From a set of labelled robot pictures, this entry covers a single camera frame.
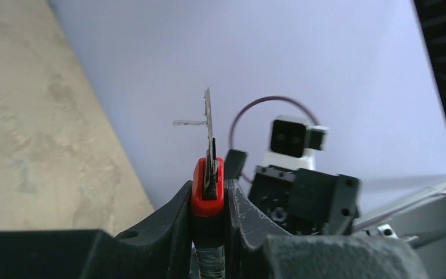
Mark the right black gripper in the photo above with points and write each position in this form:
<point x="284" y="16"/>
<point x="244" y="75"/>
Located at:
<point x="283" y="200"/>

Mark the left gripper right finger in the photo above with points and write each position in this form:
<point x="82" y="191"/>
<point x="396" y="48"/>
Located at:
<point x="258" y="248"/>

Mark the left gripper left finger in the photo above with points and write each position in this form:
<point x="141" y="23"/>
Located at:
<point x="157" y="247"/>

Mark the red black utility knife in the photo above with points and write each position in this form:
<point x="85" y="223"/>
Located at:
<point x="207" y="202"/>

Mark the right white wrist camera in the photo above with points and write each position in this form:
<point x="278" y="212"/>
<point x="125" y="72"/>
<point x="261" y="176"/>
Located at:
<point x="293" y="142"/>

